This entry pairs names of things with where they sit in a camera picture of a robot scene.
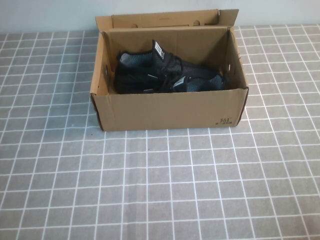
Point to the black knit sneaker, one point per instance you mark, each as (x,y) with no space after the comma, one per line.
(205,83)
(140,70)

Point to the brown cardboard shoe box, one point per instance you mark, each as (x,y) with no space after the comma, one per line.
(165,110)

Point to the grey grid tablecloth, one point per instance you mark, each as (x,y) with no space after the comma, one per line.
(200,187)

